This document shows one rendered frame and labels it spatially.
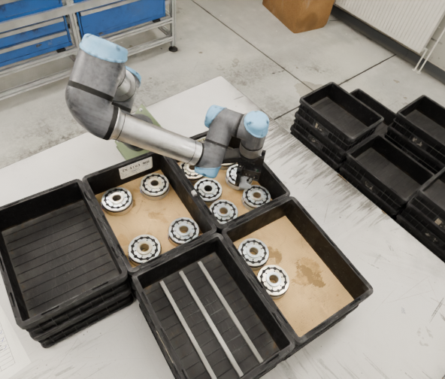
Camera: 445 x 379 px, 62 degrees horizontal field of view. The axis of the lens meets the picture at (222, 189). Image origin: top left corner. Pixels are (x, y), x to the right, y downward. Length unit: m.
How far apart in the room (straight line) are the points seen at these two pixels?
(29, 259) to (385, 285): 1.22
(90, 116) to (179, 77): 2.27
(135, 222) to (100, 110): 0.45
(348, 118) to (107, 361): 1.83
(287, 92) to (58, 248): 2.41
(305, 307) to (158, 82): 2.38
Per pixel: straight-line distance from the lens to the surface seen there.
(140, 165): 1.38
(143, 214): 1.33
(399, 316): 1.51
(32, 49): 2.98
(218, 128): 1.14
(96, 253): 1.28
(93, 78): 1.01
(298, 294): 1.25
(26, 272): 1.31
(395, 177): 2.35
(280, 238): 1.32
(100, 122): 1.02
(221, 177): 1.43
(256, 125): 1.10
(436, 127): 2.64
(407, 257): 1.64
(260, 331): 1.18
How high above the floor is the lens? 1.94
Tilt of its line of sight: 53 degrees down
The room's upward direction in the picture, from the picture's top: 9 degrees clockwise
